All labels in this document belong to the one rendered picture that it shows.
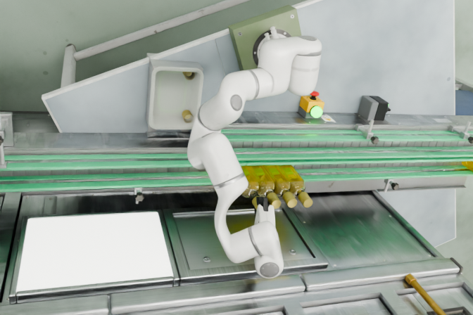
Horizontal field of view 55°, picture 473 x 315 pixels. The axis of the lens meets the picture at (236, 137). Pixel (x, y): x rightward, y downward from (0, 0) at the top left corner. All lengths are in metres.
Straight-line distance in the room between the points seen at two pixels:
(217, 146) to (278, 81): 0.28
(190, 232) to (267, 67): 0.59
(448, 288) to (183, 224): 0.88
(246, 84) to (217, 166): 0.23
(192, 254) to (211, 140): 0.43
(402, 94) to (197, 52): 0.92
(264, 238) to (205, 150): 0.26
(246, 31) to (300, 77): 0.33
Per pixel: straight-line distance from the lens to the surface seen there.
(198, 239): 1.48
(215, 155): 1.12
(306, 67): 1.33
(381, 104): 1.91
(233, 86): 1.16
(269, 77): 1.26
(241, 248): 1.17
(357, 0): 1.80
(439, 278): 1.67
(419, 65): 2.06
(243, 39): 1.58
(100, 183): 1.55
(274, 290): 1.36
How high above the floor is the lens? 2.27
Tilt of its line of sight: 58 degrees down
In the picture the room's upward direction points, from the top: 146 degrees clockwise
